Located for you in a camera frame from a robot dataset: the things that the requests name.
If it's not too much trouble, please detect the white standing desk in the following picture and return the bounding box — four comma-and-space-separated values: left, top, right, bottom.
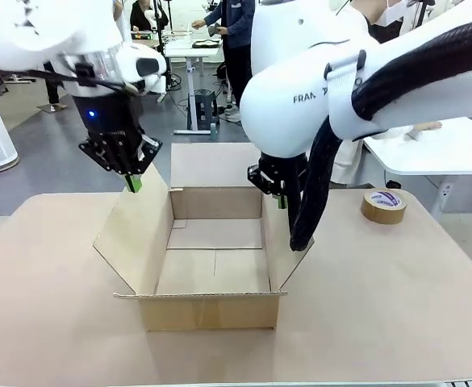
165, 35, 225, 135

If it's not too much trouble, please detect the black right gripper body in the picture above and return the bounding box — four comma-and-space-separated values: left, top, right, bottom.
258, 152, 307, 195

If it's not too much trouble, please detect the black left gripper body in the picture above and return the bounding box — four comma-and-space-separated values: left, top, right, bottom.
73, 90, 145, 138

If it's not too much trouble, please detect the person in brown vest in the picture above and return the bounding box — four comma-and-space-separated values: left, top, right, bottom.
41, 60, 70, 110

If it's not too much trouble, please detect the black step stool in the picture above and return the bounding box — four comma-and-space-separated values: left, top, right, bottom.
186, 90, 221, 132

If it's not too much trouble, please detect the seated person in black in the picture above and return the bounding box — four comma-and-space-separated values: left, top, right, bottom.
129, 0, 161, 33

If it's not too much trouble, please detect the brown cardboard box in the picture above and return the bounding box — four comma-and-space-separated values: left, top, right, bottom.
93, 143, 315, 332

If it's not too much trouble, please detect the person in blue jacket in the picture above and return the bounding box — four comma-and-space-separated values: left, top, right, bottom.
192, 0, 257, 122

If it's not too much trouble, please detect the person's left forearm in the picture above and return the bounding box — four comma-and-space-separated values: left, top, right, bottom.
364, 123, 418, 143

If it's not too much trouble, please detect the brown packing tape roll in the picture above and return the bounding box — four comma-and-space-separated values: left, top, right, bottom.
360, 188, 407, 226

